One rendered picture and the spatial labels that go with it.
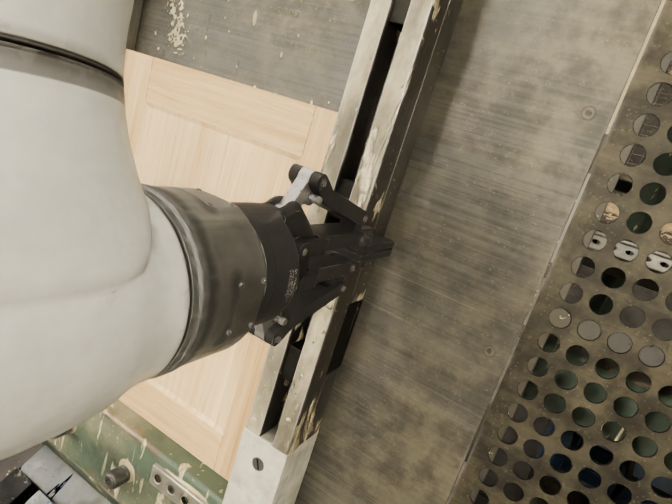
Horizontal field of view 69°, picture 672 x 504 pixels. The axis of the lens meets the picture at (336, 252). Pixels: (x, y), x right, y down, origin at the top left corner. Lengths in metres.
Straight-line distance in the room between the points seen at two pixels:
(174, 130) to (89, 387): 0.54
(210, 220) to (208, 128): 0.43
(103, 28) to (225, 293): 0.11
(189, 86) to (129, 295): 0.52
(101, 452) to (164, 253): 0.66
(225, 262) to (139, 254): 0.05
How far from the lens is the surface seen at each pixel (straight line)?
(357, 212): 0.38
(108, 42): 0.18
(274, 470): 0.59
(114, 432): 0.80
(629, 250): 0.92
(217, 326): 0.23
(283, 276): 0.27
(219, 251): 0.22
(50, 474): 0.99
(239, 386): 0.65
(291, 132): 0.57
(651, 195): 1.03
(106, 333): 0.18
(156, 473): 0.75
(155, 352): 0.20
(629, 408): 0.57
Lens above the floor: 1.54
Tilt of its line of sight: 42 degrees down
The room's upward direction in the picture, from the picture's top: straight up
